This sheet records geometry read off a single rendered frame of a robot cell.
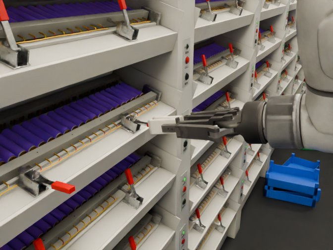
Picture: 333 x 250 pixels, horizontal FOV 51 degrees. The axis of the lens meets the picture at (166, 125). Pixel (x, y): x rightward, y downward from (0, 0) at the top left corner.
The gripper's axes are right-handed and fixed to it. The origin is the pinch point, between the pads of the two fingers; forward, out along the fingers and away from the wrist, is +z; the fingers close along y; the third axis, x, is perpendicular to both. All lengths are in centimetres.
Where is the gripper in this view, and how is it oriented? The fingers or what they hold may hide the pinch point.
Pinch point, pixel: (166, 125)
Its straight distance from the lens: 69.8
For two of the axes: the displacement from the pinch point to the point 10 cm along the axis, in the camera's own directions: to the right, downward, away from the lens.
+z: -8.7, 0.2, 5.0
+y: 4.7, -3.3, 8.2
